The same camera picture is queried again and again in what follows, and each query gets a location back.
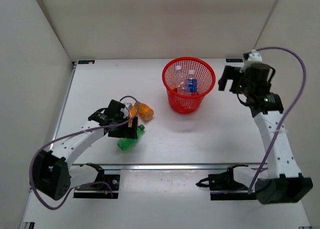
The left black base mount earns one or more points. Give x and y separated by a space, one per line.
101 191

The orange juice bottle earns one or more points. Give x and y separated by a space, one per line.
132 112

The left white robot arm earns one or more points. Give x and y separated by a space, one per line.
53 173

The left black table label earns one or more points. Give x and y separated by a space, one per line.
86 62

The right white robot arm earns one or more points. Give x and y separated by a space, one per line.
278 179

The clear bottle blue label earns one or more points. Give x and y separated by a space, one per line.
192 82

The large clear plastic bottle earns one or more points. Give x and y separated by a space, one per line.
181 82

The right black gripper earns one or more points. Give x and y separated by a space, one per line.
230 73

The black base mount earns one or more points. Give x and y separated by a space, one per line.
101 191
223 188

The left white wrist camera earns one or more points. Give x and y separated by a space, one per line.
128 106

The right black table label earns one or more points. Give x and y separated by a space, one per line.
233 60

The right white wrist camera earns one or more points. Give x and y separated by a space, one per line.
250 58

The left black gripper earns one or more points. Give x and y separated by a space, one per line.
127 132

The red plastic mesh basket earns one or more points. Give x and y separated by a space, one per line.
206 80

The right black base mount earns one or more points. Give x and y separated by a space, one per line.
223 188

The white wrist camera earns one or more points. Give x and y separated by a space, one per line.
128 106
250 58

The black table label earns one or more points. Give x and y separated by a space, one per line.
86 62
233 60

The green plastic bottle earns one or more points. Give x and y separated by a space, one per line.
127 143

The orange bottle patterned label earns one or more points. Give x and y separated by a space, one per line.
144 111

